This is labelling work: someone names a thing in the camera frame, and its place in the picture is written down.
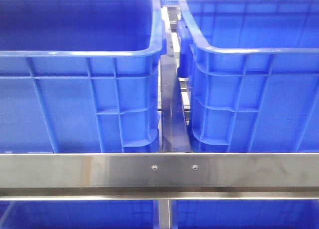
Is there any blue crate front right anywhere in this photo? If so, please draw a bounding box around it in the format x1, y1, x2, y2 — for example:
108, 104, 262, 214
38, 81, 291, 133
177, 0, 319, 153

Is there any steel rack front rail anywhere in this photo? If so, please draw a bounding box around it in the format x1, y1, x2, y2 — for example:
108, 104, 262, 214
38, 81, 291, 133
0, 153, 319, 201

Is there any blue crate lower right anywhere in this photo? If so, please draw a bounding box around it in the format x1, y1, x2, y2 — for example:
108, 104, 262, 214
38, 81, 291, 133
172, 200, 319, 229

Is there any blue crate lower left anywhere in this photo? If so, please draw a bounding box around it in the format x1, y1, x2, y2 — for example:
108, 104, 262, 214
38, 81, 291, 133
0, 201, 159, 229

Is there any blue crate front left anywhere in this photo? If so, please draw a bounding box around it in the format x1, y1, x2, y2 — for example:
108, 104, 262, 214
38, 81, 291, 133
0, 0, 166, 154

